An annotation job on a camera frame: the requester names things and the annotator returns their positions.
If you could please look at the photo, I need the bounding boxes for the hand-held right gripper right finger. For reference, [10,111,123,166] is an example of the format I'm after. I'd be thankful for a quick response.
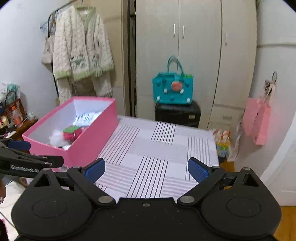
[177,157,266,207]

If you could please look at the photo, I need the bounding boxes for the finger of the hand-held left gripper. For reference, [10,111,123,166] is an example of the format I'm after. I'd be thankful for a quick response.
[0,136,31,152]
[0,147,64,179]

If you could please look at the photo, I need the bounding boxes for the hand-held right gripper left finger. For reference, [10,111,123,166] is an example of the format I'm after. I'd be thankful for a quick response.
[29,158,116,207]

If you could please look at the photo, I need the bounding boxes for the pink cardboard box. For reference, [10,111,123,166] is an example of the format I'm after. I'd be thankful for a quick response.
[22,97,118,173]

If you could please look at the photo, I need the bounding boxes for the white mesh bath puff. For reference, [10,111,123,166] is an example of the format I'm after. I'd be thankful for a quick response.
[49,130,70,147]

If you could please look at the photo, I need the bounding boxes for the red strawberry plush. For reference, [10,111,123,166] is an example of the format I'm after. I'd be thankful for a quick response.
[62,125,83,142]

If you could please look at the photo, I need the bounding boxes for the wooden side cabinet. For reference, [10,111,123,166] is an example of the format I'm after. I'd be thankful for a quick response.
[0,118,38,142]

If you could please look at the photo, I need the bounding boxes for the orange drink bottle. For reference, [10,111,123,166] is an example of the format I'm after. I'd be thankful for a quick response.
[11,107,22,126]

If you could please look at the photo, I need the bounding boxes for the woven basket bag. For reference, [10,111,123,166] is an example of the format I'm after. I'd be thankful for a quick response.
[1,90,26,126]

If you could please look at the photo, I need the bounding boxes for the white plastic bag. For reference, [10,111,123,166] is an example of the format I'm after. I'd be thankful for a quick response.
[228,119,243,162]

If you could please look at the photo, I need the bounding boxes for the white printed paper sheet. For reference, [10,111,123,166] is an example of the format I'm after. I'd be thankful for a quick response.
[73,111,103,127]

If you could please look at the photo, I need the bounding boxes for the striped white tablecloth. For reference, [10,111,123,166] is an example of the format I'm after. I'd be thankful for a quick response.
[52,115,220,198]

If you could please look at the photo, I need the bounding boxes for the plastic bag of tissue packs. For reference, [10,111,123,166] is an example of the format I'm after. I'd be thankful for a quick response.
[0,81,21,102]

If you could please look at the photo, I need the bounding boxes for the black suitcase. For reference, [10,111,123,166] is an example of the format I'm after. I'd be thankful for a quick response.
[154,101,201,128]

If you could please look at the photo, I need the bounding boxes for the pink shopping bag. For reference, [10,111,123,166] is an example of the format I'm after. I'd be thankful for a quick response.
[242,93,271,146]

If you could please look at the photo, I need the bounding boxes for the cream pyjama pants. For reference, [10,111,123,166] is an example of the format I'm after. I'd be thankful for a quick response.
[57,72,113,105]

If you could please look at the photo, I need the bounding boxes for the teal tote bag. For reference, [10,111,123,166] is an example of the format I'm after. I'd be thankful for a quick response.
[152,56,194,105]

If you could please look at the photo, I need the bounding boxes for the white door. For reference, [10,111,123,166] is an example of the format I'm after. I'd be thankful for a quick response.
[259,44,296,207]

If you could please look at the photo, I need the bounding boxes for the beige canvas tote bag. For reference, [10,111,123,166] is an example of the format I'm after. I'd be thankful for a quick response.
[42,36,55,64]

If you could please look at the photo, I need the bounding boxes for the beige cabinet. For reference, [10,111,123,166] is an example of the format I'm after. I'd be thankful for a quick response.
[92,0,137,116]

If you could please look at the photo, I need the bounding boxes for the cream green pyjama jacket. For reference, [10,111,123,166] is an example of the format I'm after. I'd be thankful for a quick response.
[53,6,114,81]

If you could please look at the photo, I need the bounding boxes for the black clothes rack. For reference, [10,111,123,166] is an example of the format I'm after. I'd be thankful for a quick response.
[47,5,70,100]

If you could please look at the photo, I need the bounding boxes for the bunch of blue hangers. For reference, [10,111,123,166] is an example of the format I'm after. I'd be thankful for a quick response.
[39,21,56,34]

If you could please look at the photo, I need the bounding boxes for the beige wardrobe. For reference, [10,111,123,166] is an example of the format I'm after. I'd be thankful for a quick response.
[135,0,258,130]

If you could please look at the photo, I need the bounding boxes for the hair ties on hook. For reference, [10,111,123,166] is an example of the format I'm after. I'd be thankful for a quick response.
[264,71,277,95]

